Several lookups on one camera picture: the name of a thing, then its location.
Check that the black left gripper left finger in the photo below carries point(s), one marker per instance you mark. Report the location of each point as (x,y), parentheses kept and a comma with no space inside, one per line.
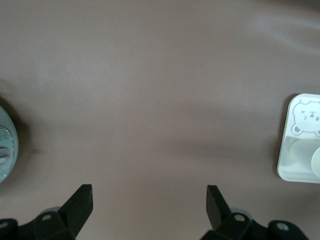
(75,212)

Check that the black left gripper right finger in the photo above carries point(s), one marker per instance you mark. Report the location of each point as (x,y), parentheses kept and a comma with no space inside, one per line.
(217,212)

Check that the white tray with bear print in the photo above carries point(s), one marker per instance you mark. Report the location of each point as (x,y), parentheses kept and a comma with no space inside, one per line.
(305,120)

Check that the brown table cover mat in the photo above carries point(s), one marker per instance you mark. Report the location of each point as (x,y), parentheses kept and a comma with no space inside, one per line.
(160,87)

